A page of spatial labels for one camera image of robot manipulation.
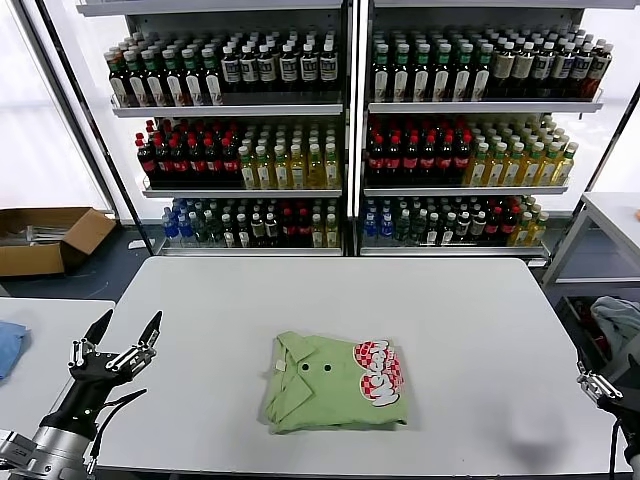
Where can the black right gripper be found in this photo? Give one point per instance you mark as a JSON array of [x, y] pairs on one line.
[[630, 400]]

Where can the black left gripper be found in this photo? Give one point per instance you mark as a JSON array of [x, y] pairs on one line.
[[87, 390]]

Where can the green polo shirt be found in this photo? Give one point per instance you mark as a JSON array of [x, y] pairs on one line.
[[320, 400]]

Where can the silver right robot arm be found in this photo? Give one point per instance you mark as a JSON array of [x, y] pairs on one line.
[[635, 457]]

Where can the red item in crate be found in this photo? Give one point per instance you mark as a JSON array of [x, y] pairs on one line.
[[600, 342]]

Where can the grey white cloth pile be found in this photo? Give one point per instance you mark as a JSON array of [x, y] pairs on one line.
[[617, 320]]

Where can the black storage crate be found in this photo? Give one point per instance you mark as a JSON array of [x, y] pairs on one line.
[[575, 320]]

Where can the white side table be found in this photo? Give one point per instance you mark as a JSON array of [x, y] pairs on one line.
[[40, 320]]

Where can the folded blue cloth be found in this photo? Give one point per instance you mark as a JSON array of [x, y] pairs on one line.
[[10, 345]]

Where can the open cardboard box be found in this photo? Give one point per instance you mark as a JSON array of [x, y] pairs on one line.
[[45, 260]]

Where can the white paper scrap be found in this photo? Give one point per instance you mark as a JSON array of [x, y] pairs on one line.
[[140, 244]]

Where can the grey parts in cardboard box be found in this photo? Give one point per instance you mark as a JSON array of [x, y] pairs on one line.
[[35, 234]]

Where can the blue drink bottle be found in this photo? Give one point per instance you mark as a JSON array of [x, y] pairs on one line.
[[371, 227], [185, 229], [171, 227], [387, 227]]

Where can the small dark bottle white cap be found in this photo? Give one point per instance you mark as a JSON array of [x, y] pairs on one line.
[[463, 227], [479, 227], [243, 234], [448, 232], [272, 230], [258, 230], [433, 232], [229, 235]]

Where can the small cola bottle red label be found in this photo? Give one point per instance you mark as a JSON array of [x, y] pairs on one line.
[[494, 227], [305, 230], [289, 230], [510, 226]]

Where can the cola bottle red cap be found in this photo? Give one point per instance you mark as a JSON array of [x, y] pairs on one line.
[[164, 165], [393, 162], [411, 162], [180, 165], [428, 162], [147, 165], [231, 165], [445, 162], [376, 162], [461, 162], [197, 165], [214, 165]]

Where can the yellow tea bottle white cap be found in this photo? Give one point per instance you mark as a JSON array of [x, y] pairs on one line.
[[512, 172], [495, 172], [565, 172], [264, 172], [316, 172], [332, 172], [531, 172], [548, 172], [477, 172], [282, 172], [298, 172], [248, 172]]

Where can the black slanted pole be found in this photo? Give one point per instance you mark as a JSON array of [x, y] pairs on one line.
[[613, 145], [99, 135]]

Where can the dark tea bottle green label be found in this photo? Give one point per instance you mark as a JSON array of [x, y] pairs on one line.
[[463, 82], [195, 85], [443, 82], [120, 85], [401, 82], [214, 85], [136, 85], [482, 82], [175, 85], [422, 82], [154, 85], [381, 82]]

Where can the grey metal shelf rack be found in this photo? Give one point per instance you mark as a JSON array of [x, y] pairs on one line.
[[480, 107], [230, 110]]

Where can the dark drink bottle white label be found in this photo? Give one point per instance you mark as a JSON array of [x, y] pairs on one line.
[[231, 70], [600, 67], [328, 69], [267, 70], [309, 69], [563, 67], [543, 67], [582, 67], [289, 69], [249, 70]]

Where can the dark bottle beige label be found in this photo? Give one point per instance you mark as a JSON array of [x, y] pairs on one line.
[[504, 67], [523, 67]]

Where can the grey metal frame table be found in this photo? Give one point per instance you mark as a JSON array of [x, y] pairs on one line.
[[615, 210]]

